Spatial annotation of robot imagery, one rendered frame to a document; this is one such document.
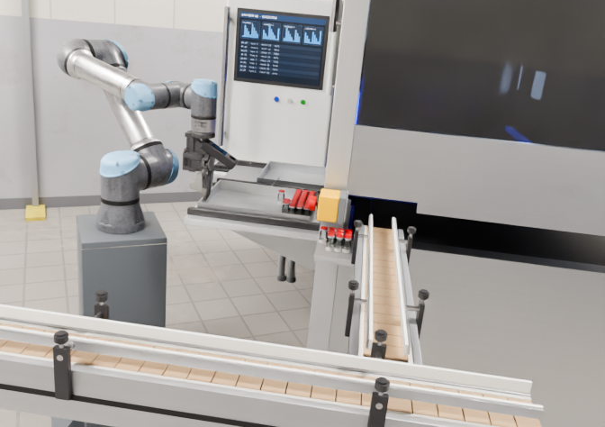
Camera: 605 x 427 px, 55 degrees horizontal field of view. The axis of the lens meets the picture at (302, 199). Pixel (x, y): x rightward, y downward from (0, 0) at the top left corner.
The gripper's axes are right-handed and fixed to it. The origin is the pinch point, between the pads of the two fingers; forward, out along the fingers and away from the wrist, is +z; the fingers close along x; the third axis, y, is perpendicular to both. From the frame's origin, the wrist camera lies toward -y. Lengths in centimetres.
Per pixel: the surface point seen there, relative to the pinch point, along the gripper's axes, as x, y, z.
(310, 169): -54, -27, 2
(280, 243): 2.5, -24.0, 11.5
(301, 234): 11.0, -30.9, 4.5
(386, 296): 55, -54, -1
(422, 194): 12, -63, -12
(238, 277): -134, 16, 92
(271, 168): -54, -11, 3
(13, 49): -196, 184, -19
